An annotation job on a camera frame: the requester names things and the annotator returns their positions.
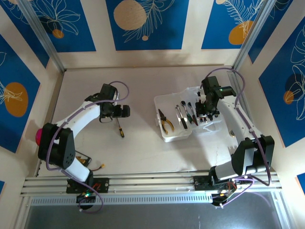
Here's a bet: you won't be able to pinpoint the black yellow handle screwdriver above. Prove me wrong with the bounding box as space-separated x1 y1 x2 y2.
116 117 125 139

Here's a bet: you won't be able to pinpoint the clear plastic tool box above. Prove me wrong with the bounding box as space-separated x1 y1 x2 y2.
153 86 225 143

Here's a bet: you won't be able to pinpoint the yellow black handle pliers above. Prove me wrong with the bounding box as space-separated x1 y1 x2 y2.
158 108 175 134

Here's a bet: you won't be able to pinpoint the black bit holder case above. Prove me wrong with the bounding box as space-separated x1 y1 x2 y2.
75 155 92 167

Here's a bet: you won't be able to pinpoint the magenta dome white base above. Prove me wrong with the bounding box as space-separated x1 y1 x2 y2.
35 128 44 146

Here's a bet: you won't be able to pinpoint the left controller board green light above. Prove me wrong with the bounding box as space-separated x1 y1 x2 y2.
76 190 96 204

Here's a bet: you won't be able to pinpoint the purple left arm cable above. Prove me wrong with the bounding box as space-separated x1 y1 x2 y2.
45 81 131 213

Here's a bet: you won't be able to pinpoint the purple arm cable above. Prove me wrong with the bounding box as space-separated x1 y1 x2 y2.
45 81 131 213
202 68 272 208

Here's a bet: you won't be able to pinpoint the aluminium side rail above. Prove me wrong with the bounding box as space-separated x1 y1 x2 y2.
226 66 269 172

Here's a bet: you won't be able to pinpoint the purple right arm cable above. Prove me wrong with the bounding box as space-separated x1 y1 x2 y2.
202 68 272 208

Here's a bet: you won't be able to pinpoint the red black wire yellow plug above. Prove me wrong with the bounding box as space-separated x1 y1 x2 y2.
89 164 107 172

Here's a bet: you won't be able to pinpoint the aluminium corner post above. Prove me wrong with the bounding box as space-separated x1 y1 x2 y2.
18 0 66 72
232 0 275 72

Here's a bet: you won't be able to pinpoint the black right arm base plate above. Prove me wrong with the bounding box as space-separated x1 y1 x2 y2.
193 175 239 191

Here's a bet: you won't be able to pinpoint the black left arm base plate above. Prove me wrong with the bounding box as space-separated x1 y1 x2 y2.
66 177 110 194

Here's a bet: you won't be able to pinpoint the aluminium front frame rails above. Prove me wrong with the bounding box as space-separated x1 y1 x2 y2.
20 169 282 198

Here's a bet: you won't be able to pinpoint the right controller board orange wires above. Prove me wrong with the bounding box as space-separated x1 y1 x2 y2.
211 182 238 207

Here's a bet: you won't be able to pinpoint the slotted grey cable duct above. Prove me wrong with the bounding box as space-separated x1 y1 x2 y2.
30 193 214 206

